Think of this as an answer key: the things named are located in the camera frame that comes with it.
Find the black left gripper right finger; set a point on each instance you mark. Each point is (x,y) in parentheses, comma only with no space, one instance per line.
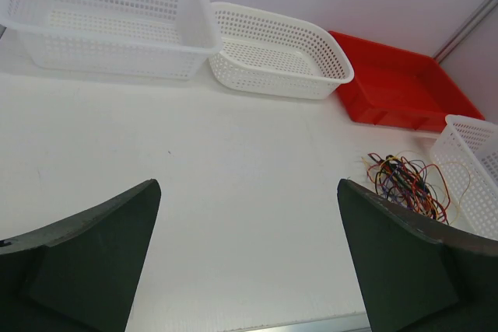
(414,273)

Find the translucent white square-hole basket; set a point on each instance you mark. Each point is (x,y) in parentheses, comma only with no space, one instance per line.
(159,38)

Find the white round-hole basket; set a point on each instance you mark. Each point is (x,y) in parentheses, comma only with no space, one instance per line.
(272,54)

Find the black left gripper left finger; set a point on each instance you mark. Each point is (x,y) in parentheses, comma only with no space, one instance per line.
(80,273)

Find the red plastic tray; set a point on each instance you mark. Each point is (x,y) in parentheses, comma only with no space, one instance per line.
(399,88)

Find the white basket on right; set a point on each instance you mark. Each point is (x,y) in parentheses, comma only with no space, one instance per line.
(466,152)

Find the aluminium corner post right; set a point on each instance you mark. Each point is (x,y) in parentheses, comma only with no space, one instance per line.
(477,17)

